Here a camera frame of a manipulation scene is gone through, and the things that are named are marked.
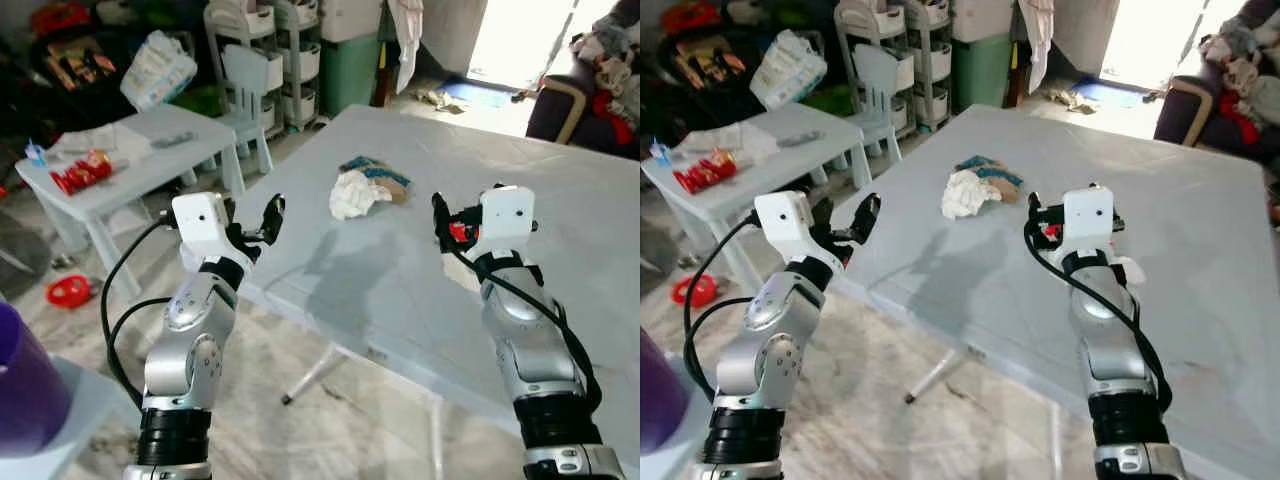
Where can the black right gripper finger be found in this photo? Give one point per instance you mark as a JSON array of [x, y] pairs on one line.
[[1034, 214], [441, 218]]

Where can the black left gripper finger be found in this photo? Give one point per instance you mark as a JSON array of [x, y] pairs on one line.
[[273, 215], [868, 213], [231, 209], [824, 215]]

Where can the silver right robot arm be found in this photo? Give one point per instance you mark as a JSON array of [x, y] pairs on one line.
[[530, 350], [1110, 350]]

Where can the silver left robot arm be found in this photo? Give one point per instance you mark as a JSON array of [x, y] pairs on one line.
[[765, 340], [190, 340]]

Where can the green bin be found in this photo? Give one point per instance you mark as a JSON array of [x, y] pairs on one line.
[[350, 75], [980, 72]]

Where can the purple rubbish bin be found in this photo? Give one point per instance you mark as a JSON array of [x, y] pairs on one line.
[[655, 400], [25, 390]]

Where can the blue snack wrapper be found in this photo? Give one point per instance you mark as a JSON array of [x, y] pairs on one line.
[[1002, 176], [387, 179]]

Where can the small white kids table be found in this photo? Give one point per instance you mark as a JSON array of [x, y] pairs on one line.
[[150, 167], [800, 160]]

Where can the large light grey table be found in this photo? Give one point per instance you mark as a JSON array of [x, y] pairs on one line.
[[420, 285], [1000, 300]]

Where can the crumpled white tissue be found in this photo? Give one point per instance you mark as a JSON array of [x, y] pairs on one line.
[[965, 195], [352, 197]]

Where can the grey remote control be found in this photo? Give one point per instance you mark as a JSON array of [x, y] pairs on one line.
[[800, 139], [173, 139]]

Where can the green plastic toy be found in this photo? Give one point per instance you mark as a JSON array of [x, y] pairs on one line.
[[200, 100], [828, 100]]

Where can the crumpled beige floor rag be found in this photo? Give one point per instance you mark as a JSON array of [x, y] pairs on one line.
[[1068, 100], [437, 99]]

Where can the blue door mat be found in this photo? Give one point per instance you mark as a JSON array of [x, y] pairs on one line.
[[1110, 95], [480, 95]]

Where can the white paper sheet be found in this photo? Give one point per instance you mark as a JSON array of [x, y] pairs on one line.
[[730, 140], [100, 140]]

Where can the red snack bag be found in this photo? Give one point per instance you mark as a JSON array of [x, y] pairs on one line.
[[80, 175], [705, 172]]

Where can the white kids chair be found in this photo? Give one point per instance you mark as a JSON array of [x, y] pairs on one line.
[[878, 80], [243, 80]]

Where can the dark sofa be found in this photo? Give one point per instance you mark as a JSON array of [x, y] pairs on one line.
[[1185, 120], [560, 120]]

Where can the white diaper pack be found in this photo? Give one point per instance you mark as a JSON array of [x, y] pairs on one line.
[[788, 68], [158, 70]]

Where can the white shelf trolley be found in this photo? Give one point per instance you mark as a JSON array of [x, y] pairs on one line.
[[930, 65], [225, 20], [858, 20], [298, 65]]

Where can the small blue white carton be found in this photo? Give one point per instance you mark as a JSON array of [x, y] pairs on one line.
[[37, 156], [660, 155]]

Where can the white hanging cloth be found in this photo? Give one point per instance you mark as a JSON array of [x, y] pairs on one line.
[[408, 40], [1040, 35]]

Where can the black case with colourful picture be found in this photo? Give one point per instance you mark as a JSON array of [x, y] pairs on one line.
[[710, 65], [80, 65]]

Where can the white storage box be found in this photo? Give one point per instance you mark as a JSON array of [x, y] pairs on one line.
[[982, 20], [352, 20]]

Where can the heap of clothes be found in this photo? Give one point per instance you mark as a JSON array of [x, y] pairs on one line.
[[610, 62], [1245, 62]]

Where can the red orange plastic toy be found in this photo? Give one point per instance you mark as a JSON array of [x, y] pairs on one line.
[[60, 18], [692, 18]]

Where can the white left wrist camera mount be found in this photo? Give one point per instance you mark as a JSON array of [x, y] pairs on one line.
[[200, 225], [785, 225]]

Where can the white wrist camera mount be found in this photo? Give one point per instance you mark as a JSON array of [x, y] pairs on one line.
[[508, 215], [1088, 215], [785, 225], [200, 225]]

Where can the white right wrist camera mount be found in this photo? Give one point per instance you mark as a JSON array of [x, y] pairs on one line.
[[508, 215], [1088, 215]]

